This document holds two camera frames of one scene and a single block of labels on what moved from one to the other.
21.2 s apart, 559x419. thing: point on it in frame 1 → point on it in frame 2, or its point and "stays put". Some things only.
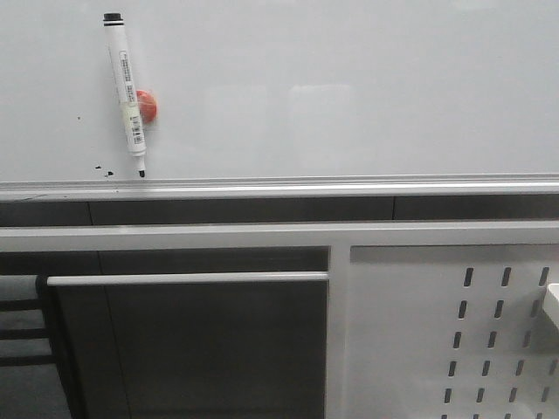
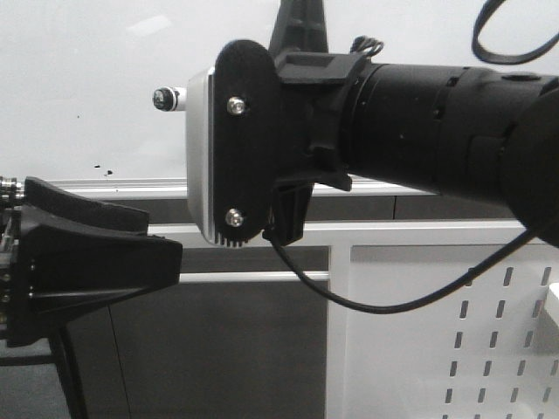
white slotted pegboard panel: (452, 332) stays put
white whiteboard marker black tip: (122, 72) → (167, 99)
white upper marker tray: (551, 303) stays put
